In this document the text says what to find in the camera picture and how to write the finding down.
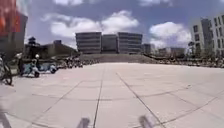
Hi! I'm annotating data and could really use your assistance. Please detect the parked bicycle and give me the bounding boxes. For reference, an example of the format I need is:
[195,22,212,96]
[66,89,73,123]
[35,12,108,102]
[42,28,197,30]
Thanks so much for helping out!
[0,53,14,86]

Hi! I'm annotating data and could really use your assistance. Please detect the low dark building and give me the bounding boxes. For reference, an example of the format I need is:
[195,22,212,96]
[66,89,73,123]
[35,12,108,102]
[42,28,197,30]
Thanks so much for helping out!
[23,36,80,61]

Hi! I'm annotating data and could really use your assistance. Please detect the dark building with red banner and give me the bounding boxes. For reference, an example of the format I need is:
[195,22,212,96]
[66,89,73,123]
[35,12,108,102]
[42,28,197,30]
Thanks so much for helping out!
[0,0,29,60]

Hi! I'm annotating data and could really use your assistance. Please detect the row of parked bicycles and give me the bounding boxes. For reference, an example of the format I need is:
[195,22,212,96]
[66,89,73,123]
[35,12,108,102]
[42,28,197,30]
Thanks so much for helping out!
[57,55,101,70]
[150,55,224,69]

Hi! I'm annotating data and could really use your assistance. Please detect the light blue scooter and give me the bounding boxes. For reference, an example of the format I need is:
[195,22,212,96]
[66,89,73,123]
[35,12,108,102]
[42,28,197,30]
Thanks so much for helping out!
[39,61,58,75]
[22,62,41,79]

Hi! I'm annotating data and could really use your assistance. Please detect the person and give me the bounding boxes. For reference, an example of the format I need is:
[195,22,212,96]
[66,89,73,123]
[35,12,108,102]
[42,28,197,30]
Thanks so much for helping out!
[33,53,42,70]
[14,52,26,77]

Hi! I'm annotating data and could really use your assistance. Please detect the grey multi-storey building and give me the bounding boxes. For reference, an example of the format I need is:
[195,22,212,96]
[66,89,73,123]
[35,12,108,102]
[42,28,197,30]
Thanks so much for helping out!
[75,31,144,55]

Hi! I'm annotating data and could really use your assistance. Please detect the white building with windows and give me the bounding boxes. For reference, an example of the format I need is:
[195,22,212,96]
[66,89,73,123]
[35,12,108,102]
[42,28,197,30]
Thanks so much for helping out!
[189,12,224,58]

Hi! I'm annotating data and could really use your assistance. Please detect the robot's own part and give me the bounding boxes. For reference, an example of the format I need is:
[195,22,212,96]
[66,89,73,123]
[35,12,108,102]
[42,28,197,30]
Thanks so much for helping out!
[76,117,91,128]
[138,115,154,128]

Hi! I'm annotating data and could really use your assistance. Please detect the low distant buildings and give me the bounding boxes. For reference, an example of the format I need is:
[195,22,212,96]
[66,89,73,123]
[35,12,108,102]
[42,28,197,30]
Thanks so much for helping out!
[141,43,187,58]

